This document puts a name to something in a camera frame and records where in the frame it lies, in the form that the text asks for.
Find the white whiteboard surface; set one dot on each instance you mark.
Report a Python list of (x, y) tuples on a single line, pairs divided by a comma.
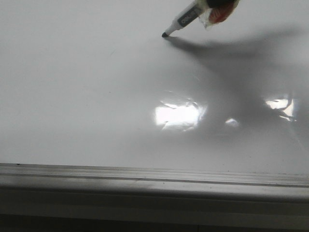
[(93, 83)]

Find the grey aluminium whiteboard frame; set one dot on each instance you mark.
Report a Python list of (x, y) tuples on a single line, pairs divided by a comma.
[(248, 193)]

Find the white black whiteboard marker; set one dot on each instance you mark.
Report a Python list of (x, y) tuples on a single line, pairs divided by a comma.
[(186, 16)]

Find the red round magnet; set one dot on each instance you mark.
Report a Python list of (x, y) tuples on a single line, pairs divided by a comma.
[(218, 14)]

